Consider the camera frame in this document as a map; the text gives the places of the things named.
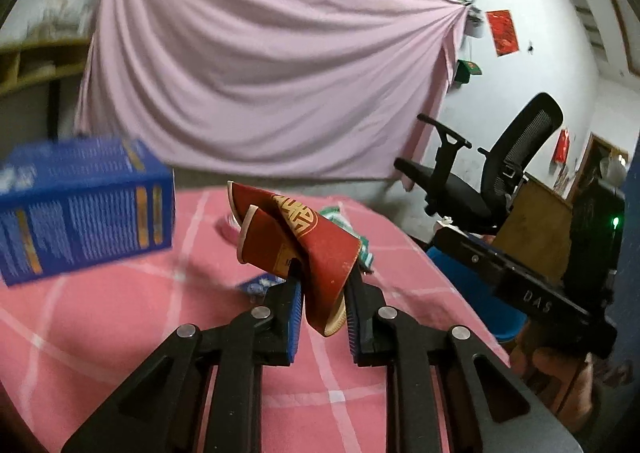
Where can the green hanging bag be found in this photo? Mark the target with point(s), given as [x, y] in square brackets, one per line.
[466, 70]

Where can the wooden shelf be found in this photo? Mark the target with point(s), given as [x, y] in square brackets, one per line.
[35, 68]

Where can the pink curtain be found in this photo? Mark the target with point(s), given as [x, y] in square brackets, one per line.
[260, 63]

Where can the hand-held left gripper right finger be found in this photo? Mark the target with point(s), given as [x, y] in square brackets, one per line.
[353, 333]

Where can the pink checkered tablecloth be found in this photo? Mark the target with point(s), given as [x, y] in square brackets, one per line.
[125, 328]

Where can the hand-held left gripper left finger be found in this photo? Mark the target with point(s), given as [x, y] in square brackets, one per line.
[295, 320]

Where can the red wall poster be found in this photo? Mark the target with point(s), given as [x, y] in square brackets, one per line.
[502, 33]

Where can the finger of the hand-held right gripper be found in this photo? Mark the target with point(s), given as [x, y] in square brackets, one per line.
[465, 248]

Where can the red paper cup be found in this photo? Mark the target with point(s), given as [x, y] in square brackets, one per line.
[310, 243]

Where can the pink tape roll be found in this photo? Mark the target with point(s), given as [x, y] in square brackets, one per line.
[229, 229]

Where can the small blue packet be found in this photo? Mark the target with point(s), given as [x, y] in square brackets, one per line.
[257, 284]

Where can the green and white packet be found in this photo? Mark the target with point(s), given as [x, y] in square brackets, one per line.
[345, 223]

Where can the black office chair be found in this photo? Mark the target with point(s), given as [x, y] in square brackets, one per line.
[460, 193]

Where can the person's right hand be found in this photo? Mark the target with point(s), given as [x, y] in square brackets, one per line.
[555, 378]

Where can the blue cardboard box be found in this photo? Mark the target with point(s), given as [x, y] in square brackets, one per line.
[85, 208]

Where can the red hanging ornament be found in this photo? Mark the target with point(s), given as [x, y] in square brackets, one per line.
[562, 147]

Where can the brown wooden cabinet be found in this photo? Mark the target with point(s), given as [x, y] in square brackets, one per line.
[535, 228]

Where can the blue plastic stool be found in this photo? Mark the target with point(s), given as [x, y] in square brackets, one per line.
[475, 298]

